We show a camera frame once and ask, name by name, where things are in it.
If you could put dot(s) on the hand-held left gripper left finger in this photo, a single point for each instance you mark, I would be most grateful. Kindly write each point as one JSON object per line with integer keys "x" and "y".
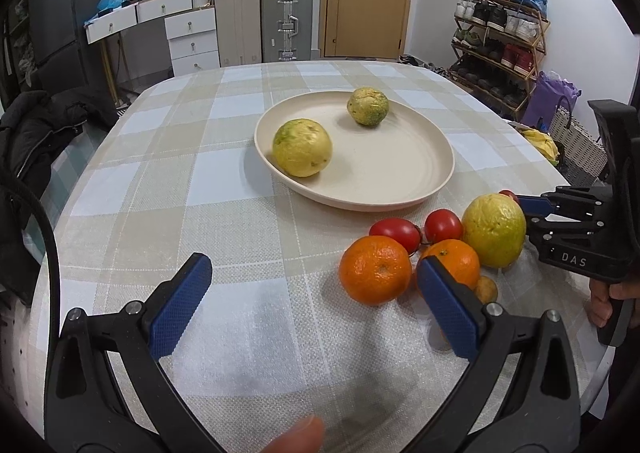
{"x": 182, "y": 303}

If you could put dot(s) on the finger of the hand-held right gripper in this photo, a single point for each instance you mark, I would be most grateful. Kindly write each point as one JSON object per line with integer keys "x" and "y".
{"x": 532, "y": 204}
{"x": 545, "y": 229}

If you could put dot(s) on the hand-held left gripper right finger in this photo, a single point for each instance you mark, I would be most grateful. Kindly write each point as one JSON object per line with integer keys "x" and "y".
{"x": 450, "y": 308}

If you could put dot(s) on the small red cherry tomato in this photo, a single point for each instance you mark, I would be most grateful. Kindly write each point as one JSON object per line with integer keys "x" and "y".
{"x": 507, "y": 194}

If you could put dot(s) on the brown longan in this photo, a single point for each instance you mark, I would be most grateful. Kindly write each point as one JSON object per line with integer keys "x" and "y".
{"x": 487, "y": 290}

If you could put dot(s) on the orange mandarin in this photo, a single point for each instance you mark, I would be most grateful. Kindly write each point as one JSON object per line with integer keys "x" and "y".
{"x": 375, "y": 269}
{"x": 457, "y": 260}

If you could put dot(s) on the large yellow citrus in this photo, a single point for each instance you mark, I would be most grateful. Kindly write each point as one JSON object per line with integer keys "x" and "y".
{"x": 492, "y": 233}

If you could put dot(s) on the beige round plate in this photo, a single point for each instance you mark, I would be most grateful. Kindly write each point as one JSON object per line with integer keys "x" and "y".
{"x": 380, "y": 158}

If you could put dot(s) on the person's right hand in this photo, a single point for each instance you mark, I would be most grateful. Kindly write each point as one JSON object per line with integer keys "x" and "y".
{"x": 600, "y": 305}

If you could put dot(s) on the person's left hand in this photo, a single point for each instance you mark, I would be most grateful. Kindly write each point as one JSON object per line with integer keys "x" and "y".
{"x": 297, "y": 438}

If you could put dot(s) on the beige checked tablecloth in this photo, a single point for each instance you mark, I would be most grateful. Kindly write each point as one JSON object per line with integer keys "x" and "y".
{"x": 250, "y": 283}

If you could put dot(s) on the grey woven basket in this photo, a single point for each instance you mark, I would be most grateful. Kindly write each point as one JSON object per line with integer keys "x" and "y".
{"x": 580, "y": 148}

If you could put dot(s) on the purple bag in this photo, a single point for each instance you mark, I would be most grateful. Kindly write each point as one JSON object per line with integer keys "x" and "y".
{"x": 550, "y": 95}

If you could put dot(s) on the wooden shoe rack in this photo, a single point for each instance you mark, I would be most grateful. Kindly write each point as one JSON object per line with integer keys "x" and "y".
{"x": 537, "y": 50}

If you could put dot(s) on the scattered loose sneakers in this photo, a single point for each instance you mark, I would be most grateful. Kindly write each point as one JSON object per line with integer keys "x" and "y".
{"x": 425, "y": 65}

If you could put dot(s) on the rows of racked shoes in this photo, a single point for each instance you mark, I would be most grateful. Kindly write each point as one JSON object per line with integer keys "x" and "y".
{"x": 495, "y": 20}

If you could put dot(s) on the green mottled guava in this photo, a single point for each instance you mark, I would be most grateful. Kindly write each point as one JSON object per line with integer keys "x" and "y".
{"x": 368, "y": 105}

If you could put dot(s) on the pale yellow guava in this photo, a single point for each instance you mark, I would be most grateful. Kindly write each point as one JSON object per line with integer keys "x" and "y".
{"x": 302, "y": 148}

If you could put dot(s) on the black jacket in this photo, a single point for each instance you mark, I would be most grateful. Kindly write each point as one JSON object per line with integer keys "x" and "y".
{"x": 30, "y": 143}

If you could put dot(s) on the white desk with drawers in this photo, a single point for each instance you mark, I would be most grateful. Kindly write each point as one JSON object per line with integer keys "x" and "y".
{"x": 192, "y": 38}

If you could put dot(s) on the beige suitcase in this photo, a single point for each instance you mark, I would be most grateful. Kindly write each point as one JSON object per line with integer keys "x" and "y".
{"x": 237, "y": 23}

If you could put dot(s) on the silver suitcase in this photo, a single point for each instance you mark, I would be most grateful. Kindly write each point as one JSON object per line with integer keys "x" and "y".
{"x": 286, "y": 20}

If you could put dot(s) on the dark glass cabinet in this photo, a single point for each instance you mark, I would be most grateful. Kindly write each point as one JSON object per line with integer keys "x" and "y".
{"x": 15, "y": 43}

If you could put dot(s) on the dark grey fridge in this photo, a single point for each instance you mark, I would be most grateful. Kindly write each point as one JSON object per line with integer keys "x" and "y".
{"x": 60, "y": 8}

